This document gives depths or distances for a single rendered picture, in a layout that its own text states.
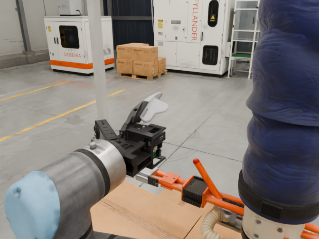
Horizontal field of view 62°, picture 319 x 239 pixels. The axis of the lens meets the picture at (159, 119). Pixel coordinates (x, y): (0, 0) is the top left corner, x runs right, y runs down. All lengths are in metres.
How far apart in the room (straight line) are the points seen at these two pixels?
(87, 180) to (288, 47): 0.46
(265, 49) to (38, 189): 0.52
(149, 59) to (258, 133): 6.87
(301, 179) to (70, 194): 0.53
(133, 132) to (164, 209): 0.87
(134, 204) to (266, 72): 0.96
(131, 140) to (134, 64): 7.28
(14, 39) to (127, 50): 4.77
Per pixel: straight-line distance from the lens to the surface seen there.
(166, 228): 1.25
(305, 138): 0.67
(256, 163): 0.74
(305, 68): 0.61
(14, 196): 0.39
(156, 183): 0.99
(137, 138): 0.50
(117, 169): 0.44
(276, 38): 0.63
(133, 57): 7.79
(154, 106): 0.56
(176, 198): 2.03
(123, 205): 1.37
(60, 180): 0.39
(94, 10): 3.68
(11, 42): 11.09
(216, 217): 0.94
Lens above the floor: 1.82
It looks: 22 degrees down
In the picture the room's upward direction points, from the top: straight up
